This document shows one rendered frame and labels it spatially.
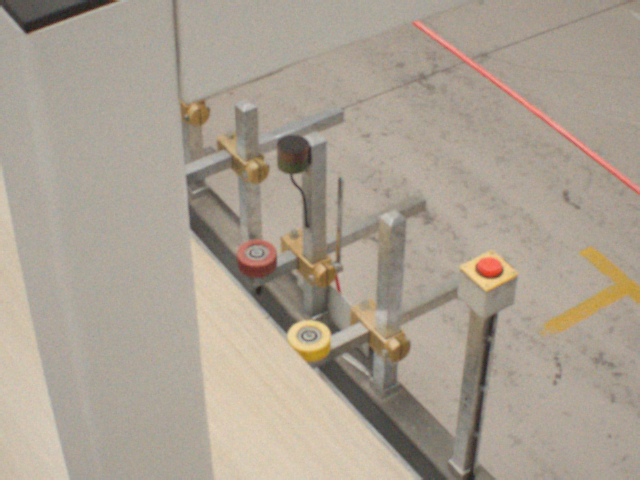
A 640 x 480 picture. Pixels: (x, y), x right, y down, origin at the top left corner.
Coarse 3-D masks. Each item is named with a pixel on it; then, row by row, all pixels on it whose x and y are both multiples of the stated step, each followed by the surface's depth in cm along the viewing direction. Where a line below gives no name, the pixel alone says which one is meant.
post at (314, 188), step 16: (320, 144) 245; (320, 160) 248; (304, 176) 251; (320, 176) 250; (304, 192) 254; (320, 192) 253; (320, 208) 255; (304, 224) 260; (320, 224) 258; (304, 240) 262; (320, 240) 261; (304, 256) 265; (320, 256) 264; (304, 288) 271; (320, 288) 269; (304, 304) 274; (320, 304) 272
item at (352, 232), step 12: (396, 204) 279; (408, 204) 279; (420, 204) 280; (372, 216) 276; (408, 216) 280; (336, 228) 273; (348, 228) 273; (360, 228) 273; (372, 228) 275; (336, 240) 271; (348, 240) 273; (288, 252) 268; (288, 264) 266; (276, 276) 266
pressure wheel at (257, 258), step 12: (252, 240) 263; (240, 252) 261; (252, 252) 261; (264, 252) 261; (276, 252) 261; (240, 264) 260; (252, 264) 258; (264, 264) 258; (276, 264) 262; (252, 276) 260; (264, 276) 260
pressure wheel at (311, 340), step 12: (300, 324) 245; (312, 324) 245; (288, 336) 243; (300, 336) 243; (312, 336) 243; (324, 336) 243; (300, 348) 241; (312, 348) 241; (324, 348) 242; (312, 360) 242
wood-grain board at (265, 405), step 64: (0, 192) 276; (0, 256) 261; (0, 320) 247; (256, 320) 247; (0, 384) 234; (256, 384) 235; (320, 384) 235; (0, 448) 222; (256, 448) 223; (320, 448) 223; (384, 448) 223
